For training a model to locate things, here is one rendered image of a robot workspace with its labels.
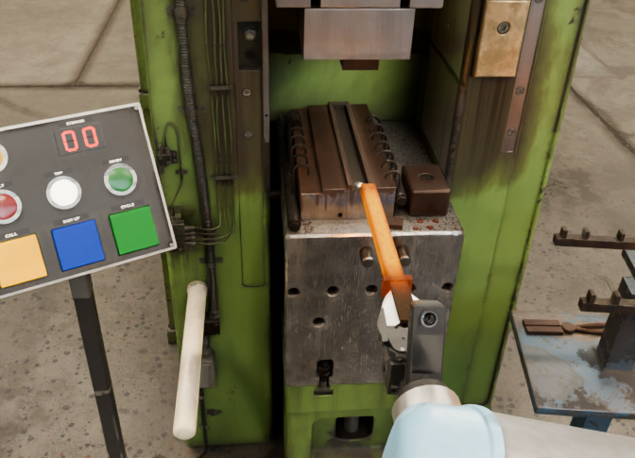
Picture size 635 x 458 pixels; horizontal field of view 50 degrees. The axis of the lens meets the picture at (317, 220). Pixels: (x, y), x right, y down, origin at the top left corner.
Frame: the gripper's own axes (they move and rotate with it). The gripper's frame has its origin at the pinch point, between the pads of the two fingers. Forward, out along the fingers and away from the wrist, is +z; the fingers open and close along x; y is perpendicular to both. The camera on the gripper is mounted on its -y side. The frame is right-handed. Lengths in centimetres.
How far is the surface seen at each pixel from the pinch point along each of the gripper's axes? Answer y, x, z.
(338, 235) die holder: 14.6, -4.9, 35.0
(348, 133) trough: 8, 0, 67
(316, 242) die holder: 16.0, -9.6, 34.8
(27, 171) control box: -7, -61, 26
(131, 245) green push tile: 7, -44, 23
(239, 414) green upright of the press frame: 92, -28, 53
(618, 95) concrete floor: 109, 212, 312
